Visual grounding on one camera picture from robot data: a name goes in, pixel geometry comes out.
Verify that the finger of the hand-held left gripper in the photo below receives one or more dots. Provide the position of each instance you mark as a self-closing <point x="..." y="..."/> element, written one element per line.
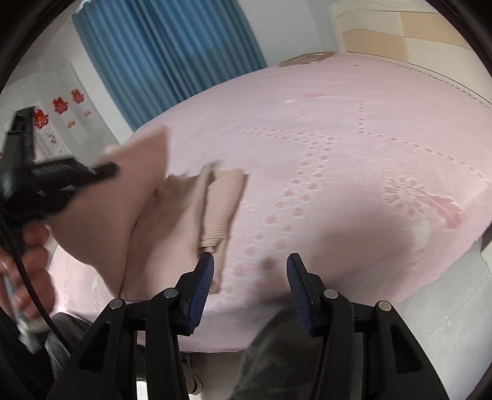
<point x="22" y="134"/>
<point x="77" y="171"/>

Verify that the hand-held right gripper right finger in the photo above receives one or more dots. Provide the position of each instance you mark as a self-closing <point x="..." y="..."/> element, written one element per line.
<point x="298" y="284"/>

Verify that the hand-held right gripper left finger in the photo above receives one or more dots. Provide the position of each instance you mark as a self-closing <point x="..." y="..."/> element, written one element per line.
<point x="200" y="286"/>

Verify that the beige knit sweater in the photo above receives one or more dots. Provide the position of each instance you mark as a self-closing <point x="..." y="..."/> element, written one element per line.
<point x="153" y="215"/>

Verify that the person's left hand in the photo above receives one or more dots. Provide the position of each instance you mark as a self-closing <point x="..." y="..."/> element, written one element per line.
<point x="32" y="269"/>

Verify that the red flower sticker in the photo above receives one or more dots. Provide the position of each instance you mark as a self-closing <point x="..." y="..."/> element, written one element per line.
<point x="40" y="118"/>
<point x="77" y="95"/>
<point x="60" y="104"/>

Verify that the white wardrobe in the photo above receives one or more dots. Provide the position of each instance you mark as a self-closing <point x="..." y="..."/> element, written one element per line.
<point x="90" y="134"/>

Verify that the person's grey pants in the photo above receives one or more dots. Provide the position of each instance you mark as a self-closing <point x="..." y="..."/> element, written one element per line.
<point x="276" y="350"/>

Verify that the person's pale shoe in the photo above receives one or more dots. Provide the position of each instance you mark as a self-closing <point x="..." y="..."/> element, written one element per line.
<point x="192" y="377"/>

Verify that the pink patterned bedspread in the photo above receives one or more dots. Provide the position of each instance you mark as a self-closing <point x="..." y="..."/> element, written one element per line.
<point x="346" y="173"/>

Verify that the blue curtain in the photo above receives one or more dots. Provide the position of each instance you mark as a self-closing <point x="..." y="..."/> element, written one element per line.
<point x="161" y="57"/>

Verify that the cardboard box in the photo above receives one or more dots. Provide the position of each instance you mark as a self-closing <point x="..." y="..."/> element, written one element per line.
<point x="305" y="59"/>

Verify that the beige padded headboard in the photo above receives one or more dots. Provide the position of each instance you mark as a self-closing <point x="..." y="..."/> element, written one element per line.
<point x="415" y="30"/>

